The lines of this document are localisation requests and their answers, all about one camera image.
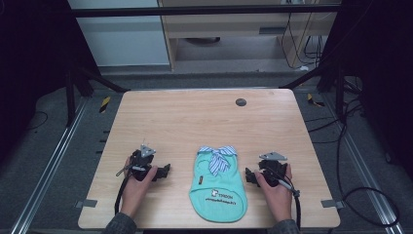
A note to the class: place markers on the yellow black striped tape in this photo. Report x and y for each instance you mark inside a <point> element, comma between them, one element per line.
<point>313,100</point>
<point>104,104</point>

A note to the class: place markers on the teal pet shirt striped bow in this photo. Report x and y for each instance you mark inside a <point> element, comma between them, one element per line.
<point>218,191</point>

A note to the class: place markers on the black horizontal frame bar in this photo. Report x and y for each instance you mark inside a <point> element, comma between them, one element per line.
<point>201,10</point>

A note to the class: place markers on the black curtain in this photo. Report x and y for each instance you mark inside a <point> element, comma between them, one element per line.
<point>383,65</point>
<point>32,65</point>

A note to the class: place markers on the grey round table grommet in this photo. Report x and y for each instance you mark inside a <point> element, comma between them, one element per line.
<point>240,102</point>

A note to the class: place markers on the person's right hand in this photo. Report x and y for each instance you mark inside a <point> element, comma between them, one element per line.
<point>276,199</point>

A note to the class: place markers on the grey table bracket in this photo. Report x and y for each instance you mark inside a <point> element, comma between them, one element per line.
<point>332,203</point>
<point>86,203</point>

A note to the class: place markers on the person's left hand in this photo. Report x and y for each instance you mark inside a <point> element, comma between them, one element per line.
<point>135,191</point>

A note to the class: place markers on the aluminium floor rail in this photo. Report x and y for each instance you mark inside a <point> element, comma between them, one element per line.
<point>367,169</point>
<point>52,162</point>

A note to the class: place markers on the white cabinet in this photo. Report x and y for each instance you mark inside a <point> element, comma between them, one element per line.
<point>123,42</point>

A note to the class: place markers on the light wooden desk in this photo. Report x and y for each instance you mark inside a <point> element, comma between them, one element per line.
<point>233,26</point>

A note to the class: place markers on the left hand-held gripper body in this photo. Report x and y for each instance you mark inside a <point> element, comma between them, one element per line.
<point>141,164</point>

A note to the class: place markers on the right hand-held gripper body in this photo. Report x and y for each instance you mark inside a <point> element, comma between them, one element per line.
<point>272,167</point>

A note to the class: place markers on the black metal stand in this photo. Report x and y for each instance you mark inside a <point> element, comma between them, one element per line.
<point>339,94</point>
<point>70,97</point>

